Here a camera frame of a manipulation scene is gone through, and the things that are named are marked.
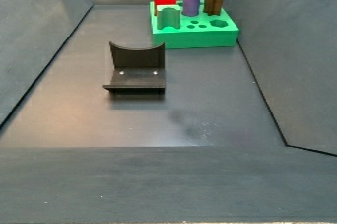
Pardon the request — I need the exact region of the brown star block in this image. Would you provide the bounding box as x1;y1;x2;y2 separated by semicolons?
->
203;0;224;15

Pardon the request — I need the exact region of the green notched block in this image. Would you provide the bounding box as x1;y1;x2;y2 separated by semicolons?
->
157;5;181;30

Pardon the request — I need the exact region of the red square block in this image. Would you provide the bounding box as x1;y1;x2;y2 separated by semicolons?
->
153;0;177;13

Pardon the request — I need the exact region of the black curved regrasp stand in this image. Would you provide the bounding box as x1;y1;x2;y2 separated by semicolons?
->
103;42;167;92

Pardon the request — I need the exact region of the green shape-sorter fixture base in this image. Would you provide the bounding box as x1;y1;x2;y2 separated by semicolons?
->
151;1;240;49

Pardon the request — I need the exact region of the purple cylinder block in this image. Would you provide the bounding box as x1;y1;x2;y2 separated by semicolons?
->
183;0;200;17

